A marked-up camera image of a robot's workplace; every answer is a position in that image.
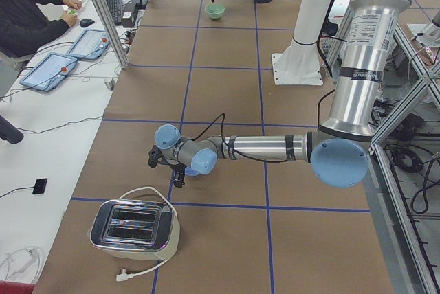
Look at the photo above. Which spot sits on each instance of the person's hand on table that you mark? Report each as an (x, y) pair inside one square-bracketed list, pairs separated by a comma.
[(73, 4)]

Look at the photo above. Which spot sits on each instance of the black keyboard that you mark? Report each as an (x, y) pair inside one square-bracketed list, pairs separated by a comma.
[(115, 9)]

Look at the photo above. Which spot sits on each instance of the blue-cased tablet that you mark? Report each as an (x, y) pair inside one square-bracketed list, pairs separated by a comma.
[(49, 72), (90, 45)]

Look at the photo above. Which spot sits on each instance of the blue-cased tablet far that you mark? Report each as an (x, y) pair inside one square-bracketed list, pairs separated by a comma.
[(90, 45)]

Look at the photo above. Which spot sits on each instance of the black computer mouse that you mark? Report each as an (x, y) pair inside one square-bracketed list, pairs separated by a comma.
[(86, 22)]

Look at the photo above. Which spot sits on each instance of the green bowl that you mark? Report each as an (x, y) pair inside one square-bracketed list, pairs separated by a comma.
[(215, 11)]

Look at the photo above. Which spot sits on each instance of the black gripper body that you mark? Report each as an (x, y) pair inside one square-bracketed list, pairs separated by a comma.
[(177, 173)]

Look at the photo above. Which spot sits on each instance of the blue-cased tablet near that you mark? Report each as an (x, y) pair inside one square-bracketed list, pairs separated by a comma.
[(49, 72)]

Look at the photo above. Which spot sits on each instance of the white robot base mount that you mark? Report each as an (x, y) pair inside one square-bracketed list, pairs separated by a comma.
[(299, 64)]

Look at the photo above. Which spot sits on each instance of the blue bowl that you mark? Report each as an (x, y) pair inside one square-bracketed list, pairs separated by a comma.
[(190, 172)]

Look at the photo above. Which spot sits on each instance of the person in black sweater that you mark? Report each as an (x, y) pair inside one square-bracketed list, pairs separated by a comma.
[(24, 28)]

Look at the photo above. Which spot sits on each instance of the silver two-slot toaster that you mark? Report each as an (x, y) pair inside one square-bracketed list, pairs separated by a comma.
[(137, 230)]

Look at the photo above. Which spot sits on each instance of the aluminium frame post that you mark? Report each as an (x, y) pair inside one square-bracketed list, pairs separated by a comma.
[(107, 21)]

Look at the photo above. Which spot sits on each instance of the small black square device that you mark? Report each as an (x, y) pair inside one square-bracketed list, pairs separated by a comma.
[(39, 186)]

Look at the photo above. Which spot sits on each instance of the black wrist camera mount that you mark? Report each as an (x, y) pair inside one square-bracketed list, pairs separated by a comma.
[(155, 157)]

